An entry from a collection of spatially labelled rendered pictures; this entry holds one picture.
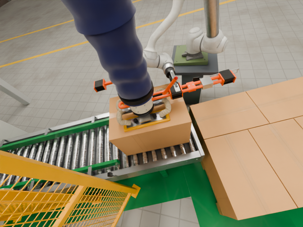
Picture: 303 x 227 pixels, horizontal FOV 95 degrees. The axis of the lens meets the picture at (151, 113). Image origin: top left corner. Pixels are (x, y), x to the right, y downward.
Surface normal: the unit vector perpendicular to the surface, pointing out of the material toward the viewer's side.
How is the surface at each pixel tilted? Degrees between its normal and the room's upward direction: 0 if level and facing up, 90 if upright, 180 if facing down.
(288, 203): 0
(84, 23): 69
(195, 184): 0
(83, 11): 100
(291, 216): 0
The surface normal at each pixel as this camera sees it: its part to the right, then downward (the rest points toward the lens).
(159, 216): -0.18, -0.53
